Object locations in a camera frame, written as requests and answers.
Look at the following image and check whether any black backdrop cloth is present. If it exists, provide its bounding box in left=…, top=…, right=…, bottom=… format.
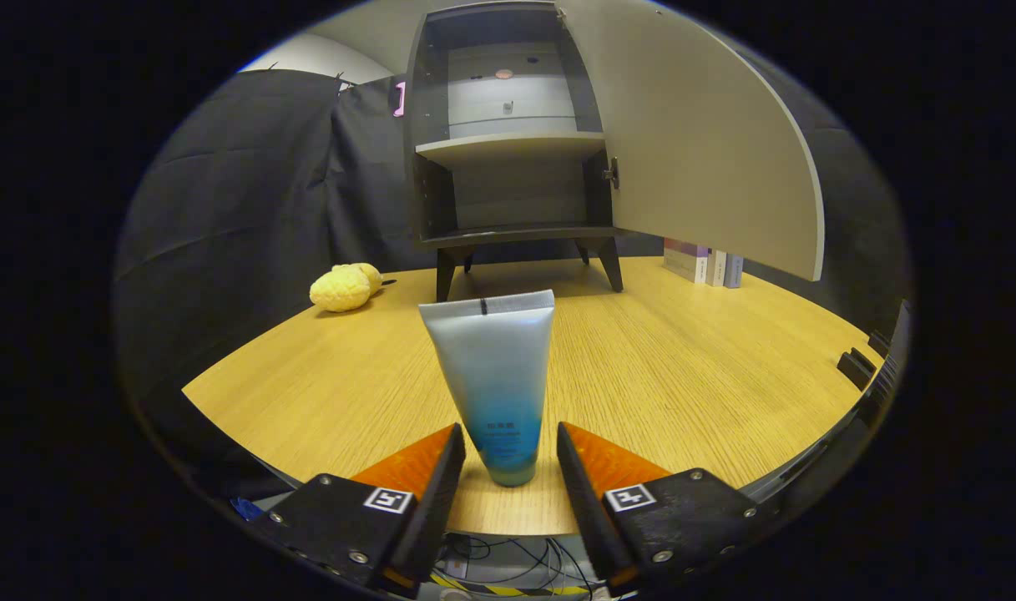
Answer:
left=115, top=68, right=913, bottom=502

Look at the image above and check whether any beige cabinet door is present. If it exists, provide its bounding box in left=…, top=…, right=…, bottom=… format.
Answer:
left=558, top=0, right=826, bottom=282

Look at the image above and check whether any blue and white tube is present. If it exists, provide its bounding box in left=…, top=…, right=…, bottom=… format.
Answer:
left=418, top=290, right=556, bottom=487

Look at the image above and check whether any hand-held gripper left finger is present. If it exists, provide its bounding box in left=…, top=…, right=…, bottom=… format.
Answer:
left=261, top=422, right=467, bottom=598

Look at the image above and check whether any yellow plush toy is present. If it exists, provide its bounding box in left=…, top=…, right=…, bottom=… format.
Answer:
left=310, top=263, right=384, bottom=313

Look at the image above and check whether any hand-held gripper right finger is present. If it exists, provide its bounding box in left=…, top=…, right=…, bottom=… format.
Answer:
left=556, top=421, right=761, bottom=597

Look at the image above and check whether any tangle of black cables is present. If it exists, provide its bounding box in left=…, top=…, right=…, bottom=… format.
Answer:
left=441, top=534, right=596, bottom=589

